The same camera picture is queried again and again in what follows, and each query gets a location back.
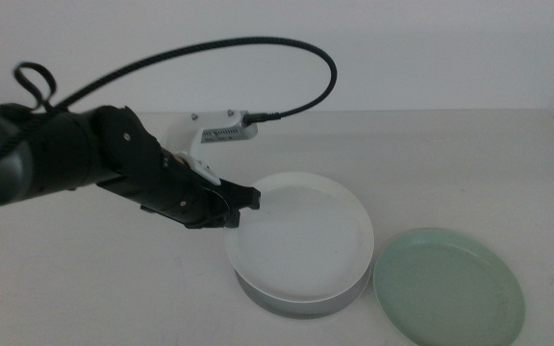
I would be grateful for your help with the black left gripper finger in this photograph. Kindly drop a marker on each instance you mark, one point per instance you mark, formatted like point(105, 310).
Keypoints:
point(241, 194)
point(233, 220)

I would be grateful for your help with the white shallow bowl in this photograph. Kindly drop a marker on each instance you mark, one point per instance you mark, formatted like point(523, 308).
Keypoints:
point(306, 240)

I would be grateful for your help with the grey shallow bowl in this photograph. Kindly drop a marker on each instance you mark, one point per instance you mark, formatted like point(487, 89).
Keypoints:
point(301, 310)

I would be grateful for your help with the green shallow bowl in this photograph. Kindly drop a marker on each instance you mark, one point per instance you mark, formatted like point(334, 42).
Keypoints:
point(445, 293)

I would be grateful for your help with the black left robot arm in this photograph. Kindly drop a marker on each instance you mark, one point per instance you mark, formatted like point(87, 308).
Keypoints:
point(41, 154)

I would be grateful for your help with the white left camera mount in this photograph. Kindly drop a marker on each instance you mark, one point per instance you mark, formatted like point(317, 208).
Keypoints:
point(185, 130)

